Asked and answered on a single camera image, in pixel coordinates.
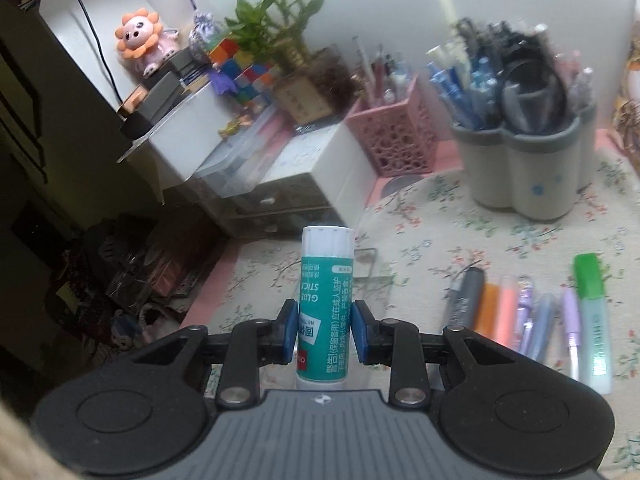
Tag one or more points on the white box on shelf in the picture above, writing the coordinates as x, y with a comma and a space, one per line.
170, 153

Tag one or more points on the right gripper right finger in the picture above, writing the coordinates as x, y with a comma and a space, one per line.
403, 348

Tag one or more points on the pink highlighter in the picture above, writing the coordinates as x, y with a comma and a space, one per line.
507, 305

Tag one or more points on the teal white glue stick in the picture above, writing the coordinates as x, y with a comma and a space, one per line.
325, 298

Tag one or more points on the floral table cloth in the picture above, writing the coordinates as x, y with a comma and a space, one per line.
432, 231

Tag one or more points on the orange lion toy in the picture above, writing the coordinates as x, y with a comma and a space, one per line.
144, 43

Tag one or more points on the grey pencil lead case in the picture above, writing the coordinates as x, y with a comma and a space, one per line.
464, 301

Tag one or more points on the clear plastic storage box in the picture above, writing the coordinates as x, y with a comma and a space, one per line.
238, 164

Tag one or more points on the purple cartoon pen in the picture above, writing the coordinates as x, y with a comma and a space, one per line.
524, 312

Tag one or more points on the green highlighter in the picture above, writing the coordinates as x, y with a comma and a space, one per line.
597, 363

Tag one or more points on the lilac gel pen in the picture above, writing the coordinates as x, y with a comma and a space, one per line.
572, 329

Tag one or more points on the glass box with label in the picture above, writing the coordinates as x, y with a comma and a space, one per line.
321, 90

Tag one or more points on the pink perforated pen holder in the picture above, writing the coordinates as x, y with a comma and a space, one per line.
398, 138

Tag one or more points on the orange highlighter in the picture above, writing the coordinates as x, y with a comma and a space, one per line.
487, 311

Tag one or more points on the colourful rubik cube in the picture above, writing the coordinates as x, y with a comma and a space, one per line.
253, 81

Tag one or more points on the lucky bamboo plant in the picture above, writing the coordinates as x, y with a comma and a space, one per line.
273, 30

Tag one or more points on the blue pen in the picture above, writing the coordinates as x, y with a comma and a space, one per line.
542, 326

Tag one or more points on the purple sachet with tassel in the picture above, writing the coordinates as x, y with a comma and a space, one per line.
203, 37

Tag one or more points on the grey flower-shaped pen holder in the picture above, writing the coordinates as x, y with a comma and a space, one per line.
539, 177

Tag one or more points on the white mini drawer cabinet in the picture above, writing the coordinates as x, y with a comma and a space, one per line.
321, 177

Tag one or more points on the clear plastic drawer tray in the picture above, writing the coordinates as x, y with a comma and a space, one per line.
371, 271

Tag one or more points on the cartoon cover book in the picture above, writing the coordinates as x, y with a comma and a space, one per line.
626, 113

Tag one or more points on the black magnifying glass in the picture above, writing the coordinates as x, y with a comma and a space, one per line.
532, 98

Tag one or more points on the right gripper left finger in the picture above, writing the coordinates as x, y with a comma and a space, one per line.
249, 346

